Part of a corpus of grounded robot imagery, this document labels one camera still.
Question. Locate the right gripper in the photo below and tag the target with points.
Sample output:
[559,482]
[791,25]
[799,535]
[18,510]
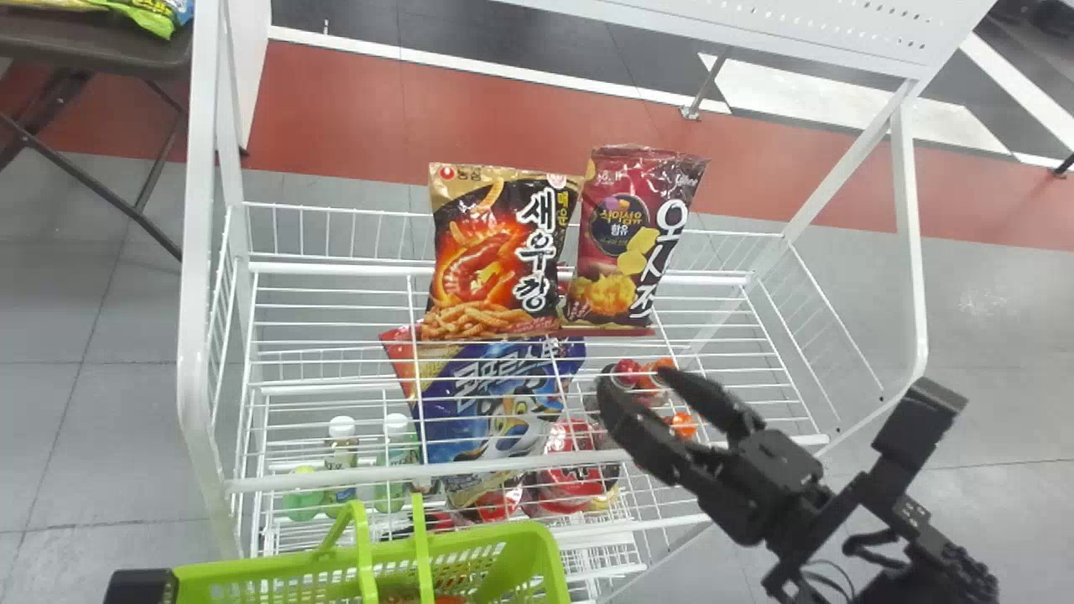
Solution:
[768,486]

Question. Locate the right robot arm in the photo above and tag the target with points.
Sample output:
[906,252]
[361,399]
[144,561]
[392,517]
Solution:
[914,554]

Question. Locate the orange can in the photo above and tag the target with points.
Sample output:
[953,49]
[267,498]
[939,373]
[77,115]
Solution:
[659,377]

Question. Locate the red can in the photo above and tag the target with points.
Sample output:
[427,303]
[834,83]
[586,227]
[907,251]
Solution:
[625,373]

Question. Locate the red noodle cup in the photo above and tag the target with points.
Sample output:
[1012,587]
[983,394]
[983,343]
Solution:
[575,482]

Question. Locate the blue snack packet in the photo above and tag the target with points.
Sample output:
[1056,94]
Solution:
[495,403]

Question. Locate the dark red snack packet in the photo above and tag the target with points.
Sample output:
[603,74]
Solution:
[638,235]

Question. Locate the orange black snack packet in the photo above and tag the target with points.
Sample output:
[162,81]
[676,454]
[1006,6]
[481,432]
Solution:
[491,252]

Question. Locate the green basket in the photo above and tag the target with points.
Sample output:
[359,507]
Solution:
[470,566]

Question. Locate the green bottle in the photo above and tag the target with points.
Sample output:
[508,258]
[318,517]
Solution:
[396,449]
[341,453]
[302,499]

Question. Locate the green snack packet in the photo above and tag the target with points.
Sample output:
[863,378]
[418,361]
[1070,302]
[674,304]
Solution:
[147,13]

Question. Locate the dark side table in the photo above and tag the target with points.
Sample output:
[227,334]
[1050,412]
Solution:
[92,46]

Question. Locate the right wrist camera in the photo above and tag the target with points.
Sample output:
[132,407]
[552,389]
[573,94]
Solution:
[919,428]

